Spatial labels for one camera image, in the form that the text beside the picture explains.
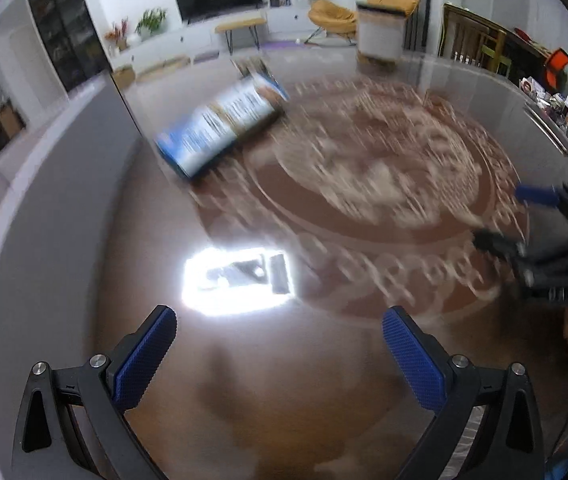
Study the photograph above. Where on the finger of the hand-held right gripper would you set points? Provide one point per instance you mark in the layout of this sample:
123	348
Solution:
536	194
499	242

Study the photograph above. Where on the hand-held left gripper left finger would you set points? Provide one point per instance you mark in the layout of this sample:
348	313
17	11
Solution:
146	355

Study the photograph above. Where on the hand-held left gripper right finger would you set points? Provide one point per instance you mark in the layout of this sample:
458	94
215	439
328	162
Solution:
414	360

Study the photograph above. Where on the blue white ointment box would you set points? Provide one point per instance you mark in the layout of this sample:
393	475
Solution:
219	125

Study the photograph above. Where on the brown patterned glass desktop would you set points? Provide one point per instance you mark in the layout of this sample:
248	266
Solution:
314	360

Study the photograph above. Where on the pile of assorted packets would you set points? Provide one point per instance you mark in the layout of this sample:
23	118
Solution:
554	110

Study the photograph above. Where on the orange black bag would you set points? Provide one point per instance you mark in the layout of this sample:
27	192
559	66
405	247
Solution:
559	65

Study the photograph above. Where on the yellow-green chair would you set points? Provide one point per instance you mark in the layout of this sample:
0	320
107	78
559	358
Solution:
496	57

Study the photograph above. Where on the wooden chair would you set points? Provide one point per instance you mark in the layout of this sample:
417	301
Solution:
469	30

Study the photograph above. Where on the white container with dark lid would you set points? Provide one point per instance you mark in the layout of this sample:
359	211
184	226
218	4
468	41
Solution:
381	32

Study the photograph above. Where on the orange lounge chair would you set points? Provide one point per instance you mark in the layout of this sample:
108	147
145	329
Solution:
331	12

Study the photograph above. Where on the brown cardboard box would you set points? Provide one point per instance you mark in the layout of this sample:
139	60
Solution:
124	77

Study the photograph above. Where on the purple floor mat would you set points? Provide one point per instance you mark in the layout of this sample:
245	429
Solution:
284	46

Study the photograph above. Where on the white television console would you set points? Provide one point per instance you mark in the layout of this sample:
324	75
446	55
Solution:
184	37

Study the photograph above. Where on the orange flower arrangement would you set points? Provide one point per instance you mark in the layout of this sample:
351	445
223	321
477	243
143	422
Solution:
116	35

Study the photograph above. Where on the wooden hairpin-leg side table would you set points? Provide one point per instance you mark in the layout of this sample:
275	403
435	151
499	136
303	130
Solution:
241	24

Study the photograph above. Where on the dark glass display cabinet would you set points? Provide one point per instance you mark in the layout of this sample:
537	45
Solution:
64	25

